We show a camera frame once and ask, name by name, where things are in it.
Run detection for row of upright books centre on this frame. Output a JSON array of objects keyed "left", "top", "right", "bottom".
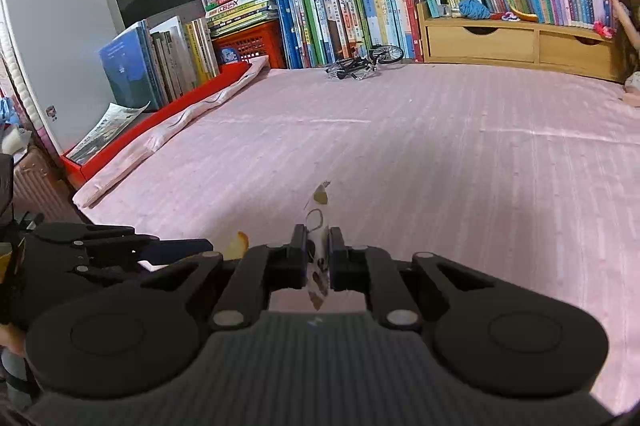
[{"left": 276, "top": 0, "right": 424, "bottom": 68}]

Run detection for large blue book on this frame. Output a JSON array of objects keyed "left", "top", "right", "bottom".
[{"left": 99, "top": 20, "right": 166, "bottom": 112}]

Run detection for upright books beside blue book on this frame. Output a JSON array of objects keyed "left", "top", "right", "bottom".
[{"left": 150, "top": 16, "right": 219, "bottom": 102}]

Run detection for wooden drawer organizer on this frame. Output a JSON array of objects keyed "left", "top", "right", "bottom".
[{"left": 416, "top": 3, "right": 620, "bottom": 82}]

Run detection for pink folded quilt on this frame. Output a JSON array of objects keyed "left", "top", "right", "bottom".
[{"left": 73, "top": 56, "right": 269, "bottom": 209}]

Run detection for brown haired doll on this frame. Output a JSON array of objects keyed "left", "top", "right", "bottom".
[{"left": 611, "top": 0, "right": 640, "bottom": 108}]

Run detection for open magazine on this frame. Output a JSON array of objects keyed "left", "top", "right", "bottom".
[{"left": 65, "top": 103, "right": 150, "bottom": 166}]

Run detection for stack of flat books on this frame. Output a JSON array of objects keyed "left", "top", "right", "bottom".
[{"left": 205, "top": 0, "right": 279, "bottom": 39}]

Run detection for red plastic basket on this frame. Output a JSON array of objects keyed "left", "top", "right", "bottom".
[{"left": 213, "top": 20, "right": 288, "bottom": 68}]

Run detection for red mat edge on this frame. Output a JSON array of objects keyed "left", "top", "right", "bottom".
[{"left": 62, "top": 60, "right": 250, "bottom": 190}]

